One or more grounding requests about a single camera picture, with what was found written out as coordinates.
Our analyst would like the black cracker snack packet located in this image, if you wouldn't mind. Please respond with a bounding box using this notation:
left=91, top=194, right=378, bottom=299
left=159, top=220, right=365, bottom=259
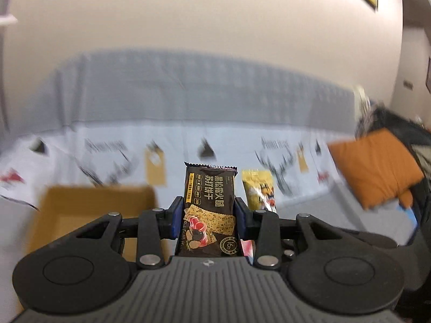
left=176, top=163, right=240, bottom=257

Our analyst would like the large red snack bag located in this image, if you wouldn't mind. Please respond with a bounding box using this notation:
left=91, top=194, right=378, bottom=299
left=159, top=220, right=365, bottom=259
left=240, top=239, right=254, bottom=261

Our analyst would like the yellow snack packet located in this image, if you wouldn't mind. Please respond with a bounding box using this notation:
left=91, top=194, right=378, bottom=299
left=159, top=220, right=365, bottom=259
left=241, top=170, right=277, bottom=213

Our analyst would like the printed sofa cover cloth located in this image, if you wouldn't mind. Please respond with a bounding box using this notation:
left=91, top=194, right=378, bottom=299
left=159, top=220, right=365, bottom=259
left=10, top=49, right=355, bottom=207

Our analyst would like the brown cardboard box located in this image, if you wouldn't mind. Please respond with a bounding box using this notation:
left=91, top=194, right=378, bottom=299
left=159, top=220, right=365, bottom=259
left=25, top=185, right=158, bottom=254

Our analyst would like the orange cushion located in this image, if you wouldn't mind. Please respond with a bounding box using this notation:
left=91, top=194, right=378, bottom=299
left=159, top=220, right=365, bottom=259
left=328, top=128, right=425, bottom=210

